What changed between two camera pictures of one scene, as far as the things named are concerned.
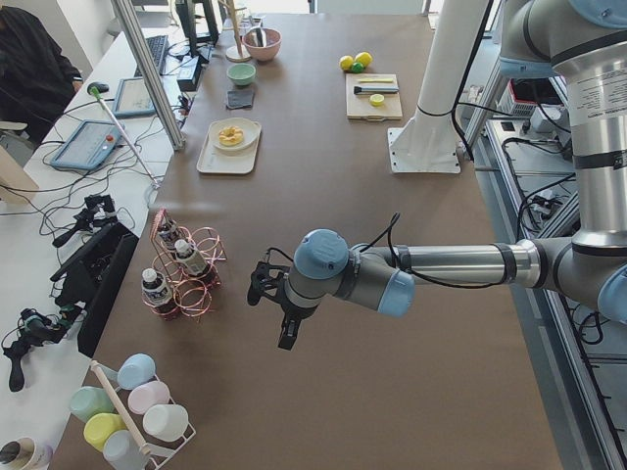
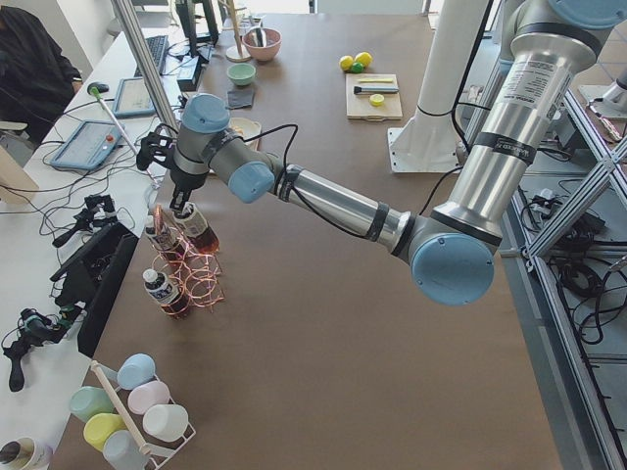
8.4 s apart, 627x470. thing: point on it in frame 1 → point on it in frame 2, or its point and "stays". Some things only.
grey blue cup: [121, 451] stays
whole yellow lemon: [364, 58] stays
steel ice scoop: [260, 37] stays
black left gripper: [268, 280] → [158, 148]
